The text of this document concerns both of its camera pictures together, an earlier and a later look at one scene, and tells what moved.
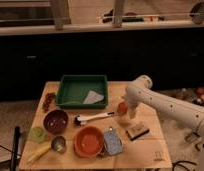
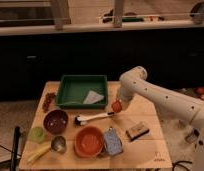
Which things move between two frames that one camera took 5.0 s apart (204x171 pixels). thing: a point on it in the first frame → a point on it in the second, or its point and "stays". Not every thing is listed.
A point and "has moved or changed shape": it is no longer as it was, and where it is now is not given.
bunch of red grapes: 49,101 stays
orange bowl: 88,141 stays
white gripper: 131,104 → 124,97
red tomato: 122,108 has moved or changed shape
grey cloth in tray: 92,97 stays
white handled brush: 82,120 stays
